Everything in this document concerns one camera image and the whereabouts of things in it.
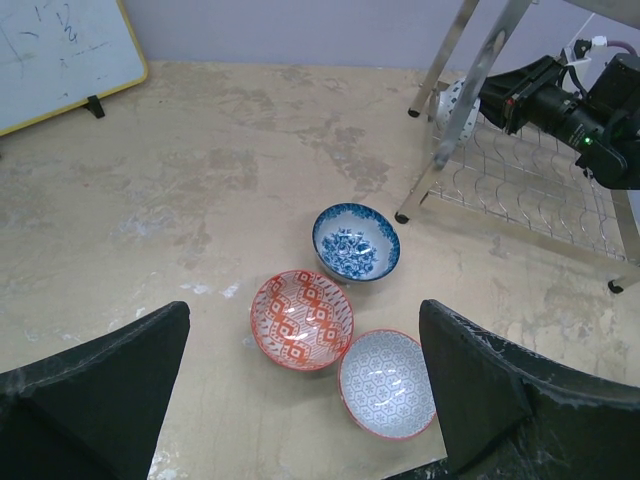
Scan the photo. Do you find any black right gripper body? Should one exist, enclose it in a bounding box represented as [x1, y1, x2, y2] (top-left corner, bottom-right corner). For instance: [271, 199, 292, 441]
[504, 56, 611, 150]

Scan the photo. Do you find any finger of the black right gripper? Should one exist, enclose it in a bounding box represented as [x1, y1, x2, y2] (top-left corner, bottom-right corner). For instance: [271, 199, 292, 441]
[479, 56, 555, 130]

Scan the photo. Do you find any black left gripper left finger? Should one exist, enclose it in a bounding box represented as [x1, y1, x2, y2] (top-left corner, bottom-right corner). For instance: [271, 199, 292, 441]
[1, 301, 190, 479]

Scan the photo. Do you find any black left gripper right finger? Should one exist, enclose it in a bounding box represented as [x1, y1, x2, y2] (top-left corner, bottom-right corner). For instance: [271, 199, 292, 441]
[419, 300, 639, 479]

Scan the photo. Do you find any dark blue patterned bowl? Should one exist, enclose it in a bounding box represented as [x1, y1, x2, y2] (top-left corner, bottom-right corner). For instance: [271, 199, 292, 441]
[432, 77, 482, 150]

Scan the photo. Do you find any grey hexagon red-rim bowl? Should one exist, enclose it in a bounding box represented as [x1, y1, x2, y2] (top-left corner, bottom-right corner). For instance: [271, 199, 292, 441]
[338, 329, 436, 440]

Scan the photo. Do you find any steel dish rack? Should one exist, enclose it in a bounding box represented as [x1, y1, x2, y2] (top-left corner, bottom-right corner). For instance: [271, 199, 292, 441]
[395, 1, 639, 293]

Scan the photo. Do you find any blue floral rim bowl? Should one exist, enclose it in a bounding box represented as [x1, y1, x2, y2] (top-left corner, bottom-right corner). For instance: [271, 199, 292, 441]
[311, 202, 401, 283]

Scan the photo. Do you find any orange patterned bowl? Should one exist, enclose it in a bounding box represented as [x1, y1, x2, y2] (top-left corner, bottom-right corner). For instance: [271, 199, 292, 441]
[250, 270, 355, 372]

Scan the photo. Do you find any yellow framed whiteboard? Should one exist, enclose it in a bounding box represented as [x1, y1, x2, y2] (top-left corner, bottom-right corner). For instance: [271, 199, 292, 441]
[1, 0, 148, 136]

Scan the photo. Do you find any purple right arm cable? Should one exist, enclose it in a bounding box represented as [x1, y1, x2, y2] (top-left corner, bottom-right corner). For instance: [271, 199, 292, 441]
[602, 37, 640, 56]

